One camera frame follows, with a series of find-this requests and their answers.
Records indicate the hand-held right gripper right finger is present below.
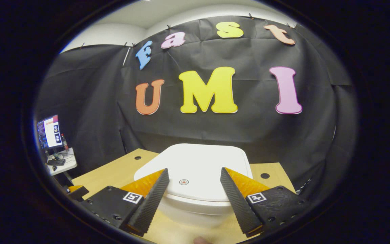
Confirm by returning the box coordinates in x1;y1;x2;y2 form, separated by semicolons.
220;167;314;238

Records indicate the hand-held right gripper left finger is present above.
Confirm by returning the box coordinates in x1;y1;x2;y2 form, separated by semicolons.
80;168;170;237

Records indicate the white side table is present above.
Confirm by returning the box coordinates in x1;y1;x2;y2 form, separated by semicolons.
46;147;78;177

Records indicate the computer monitor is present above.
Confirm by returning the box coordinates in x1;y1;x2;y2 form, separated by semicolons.
37;115;63;150

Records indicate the wooden desktop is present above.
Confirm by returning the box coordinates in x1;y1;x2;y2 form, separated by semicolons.
71;148;296;244

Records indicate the white desktop garbage bin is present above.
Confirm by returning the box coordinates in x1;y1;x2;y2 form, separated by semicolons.
134;143;254;228

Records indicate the black backdrop cloth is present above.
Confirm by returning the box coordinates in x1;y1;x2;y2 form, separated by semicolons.
32;14;360;200

